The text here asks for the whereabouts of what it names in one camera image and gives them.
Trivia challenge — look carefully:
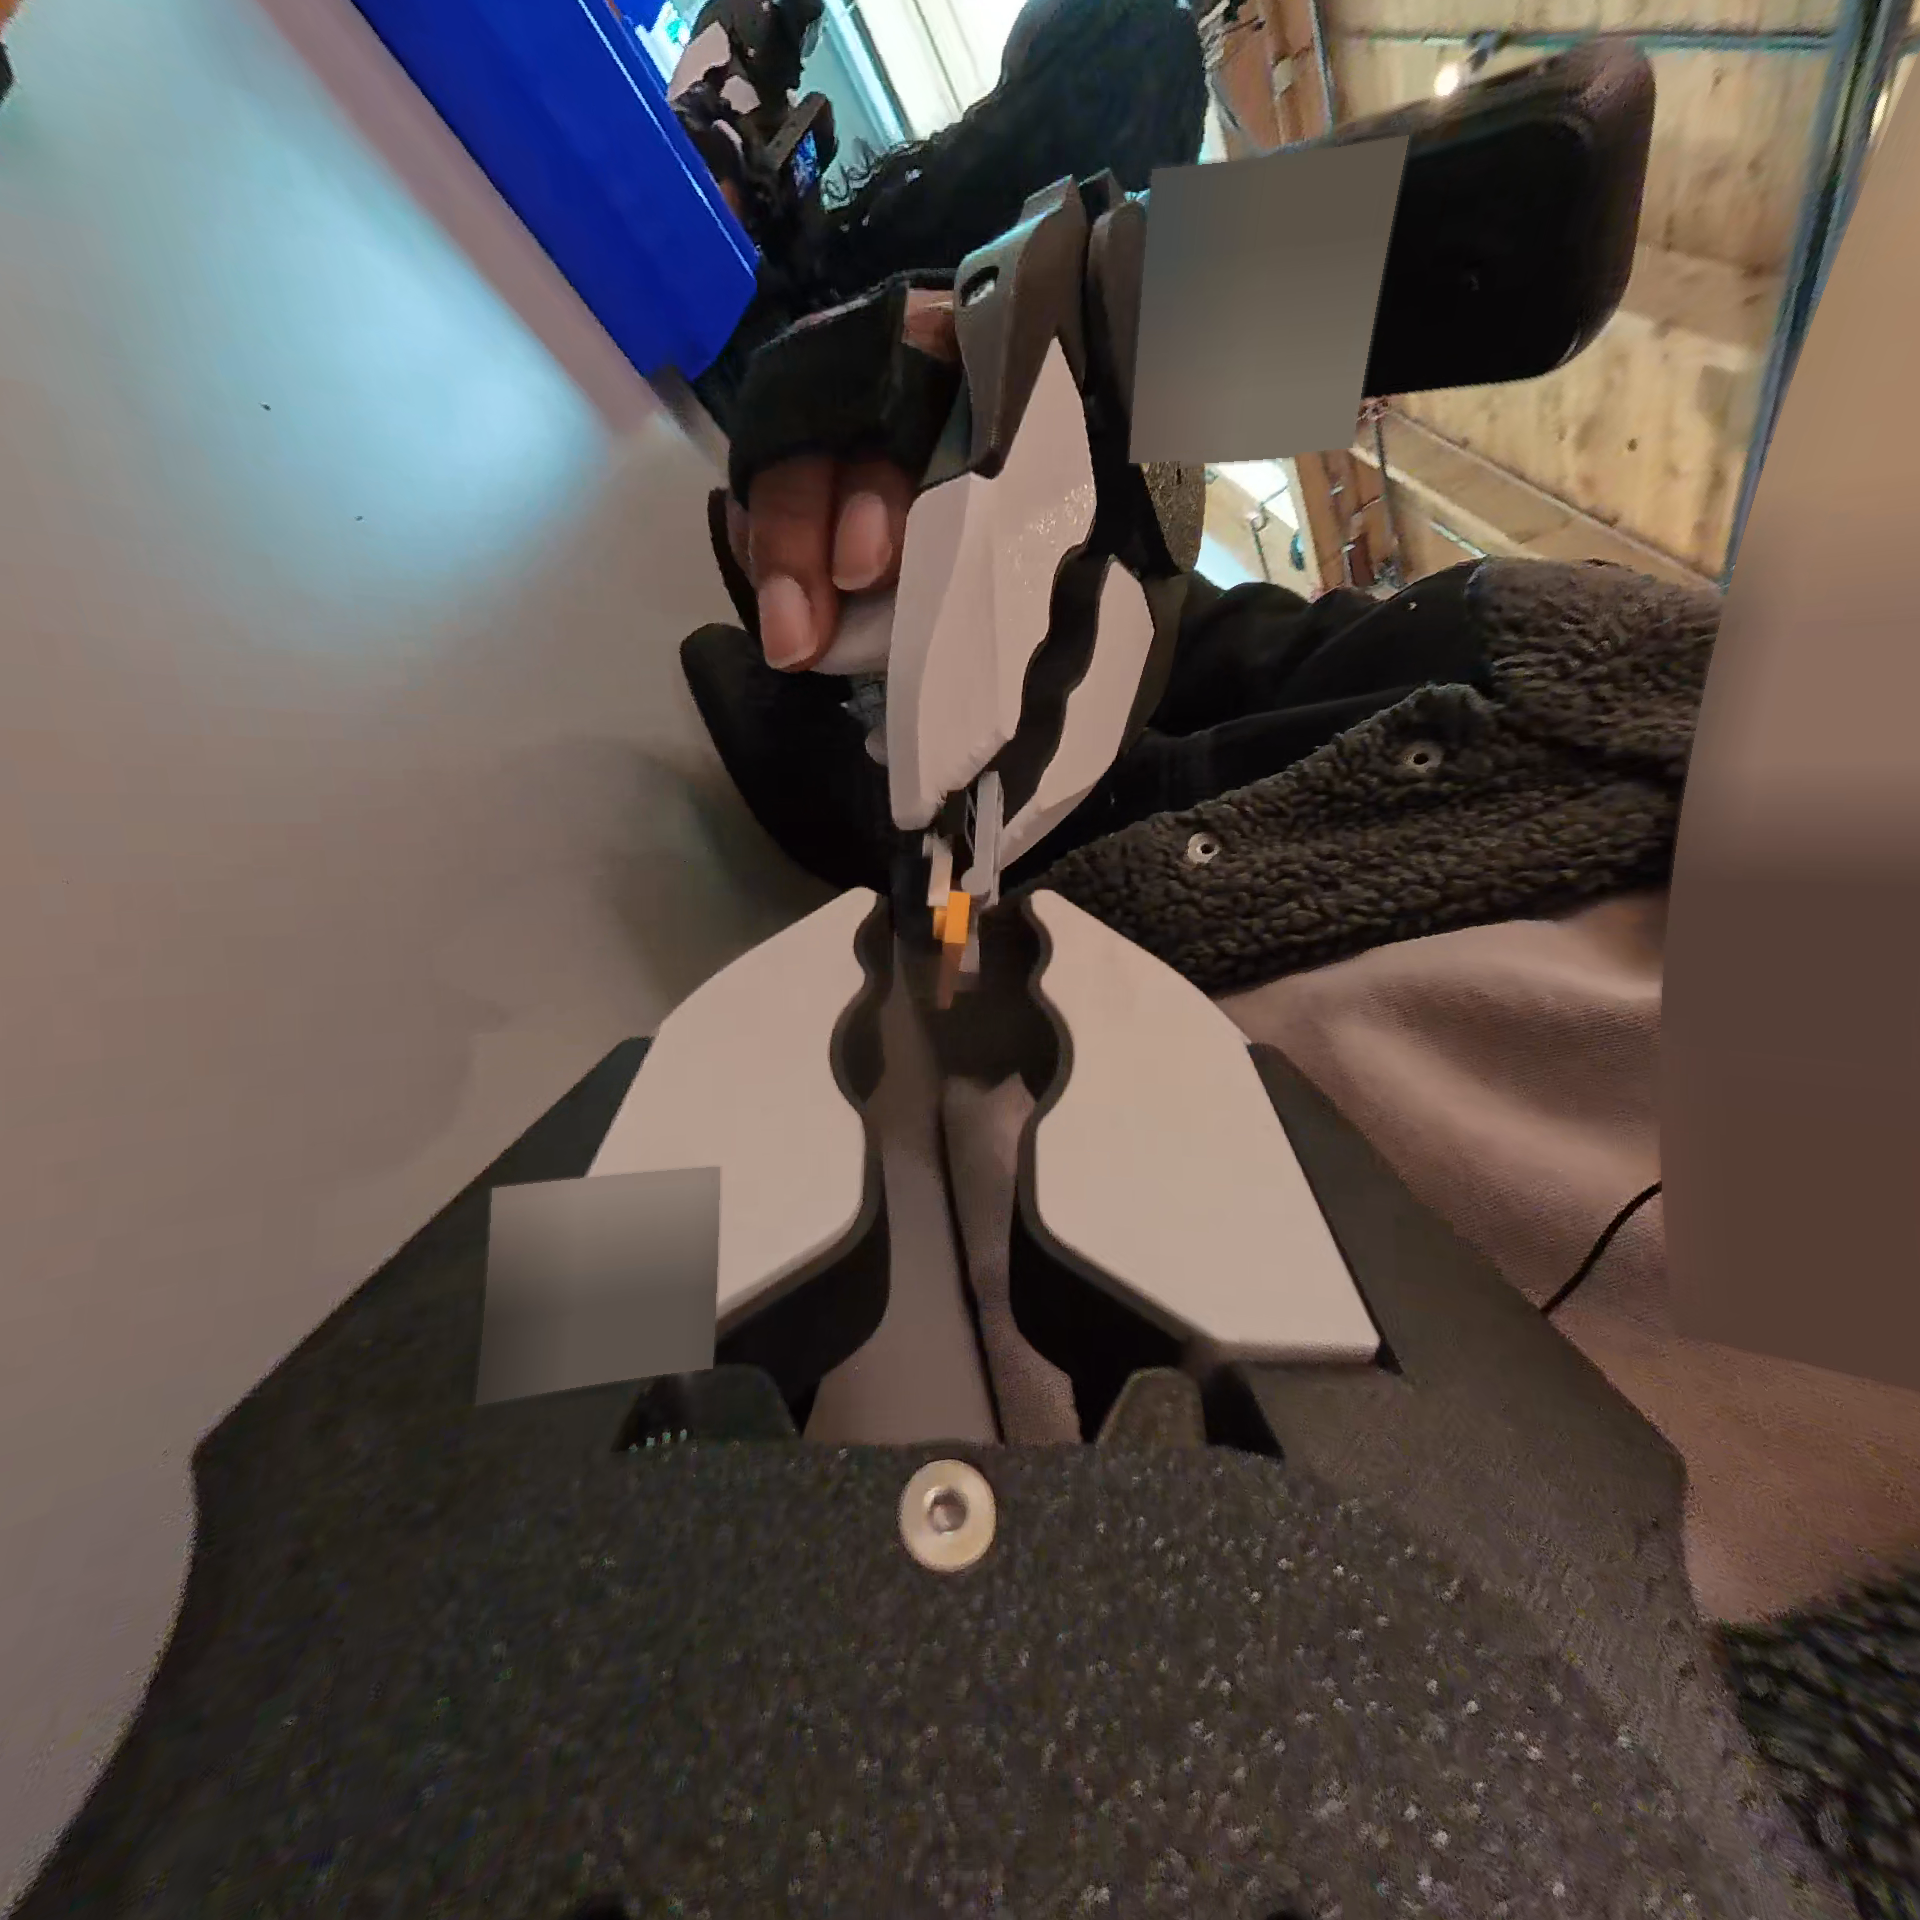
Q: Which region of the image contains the black wired earphone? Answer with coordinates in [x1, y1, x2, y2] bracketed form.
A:
[1545, 1180, 1668, 1309]

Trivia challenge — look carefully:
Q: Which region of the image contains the blue plastic storage bin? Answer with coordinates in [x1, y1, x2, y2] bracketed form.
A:
[352, 0, 762, 389]

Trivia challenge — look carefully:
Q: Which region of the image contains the person's right hand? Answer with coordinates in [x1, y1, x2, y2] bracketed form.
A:
[742, 449, 912, 672]

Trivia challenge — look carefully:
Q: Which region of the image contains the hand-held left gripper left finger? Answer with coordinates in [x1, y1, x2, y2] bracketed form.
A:
[588, 887, 888, 1330]

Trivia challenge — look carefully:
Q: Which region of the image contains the small lego subassembly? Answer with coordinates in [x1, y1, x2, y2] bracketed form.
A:
[918, 780, 1002, 1010]

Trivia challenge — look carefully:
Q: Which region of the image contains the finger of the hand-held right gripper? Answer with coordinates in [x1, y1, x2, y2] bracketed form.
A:
[882, 347, 1108, 833]
[994, 574, 1168, 859]

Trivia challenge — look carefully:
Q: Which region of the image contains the beige sweatshirt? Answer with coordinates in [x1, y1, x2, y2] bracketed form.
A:
[943, 883, 1920, 1629]

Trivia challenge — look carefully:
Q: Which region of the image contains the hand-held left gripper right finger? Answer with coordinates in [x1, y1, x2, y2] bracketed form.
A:
[1016, 891, 1383, 1369]

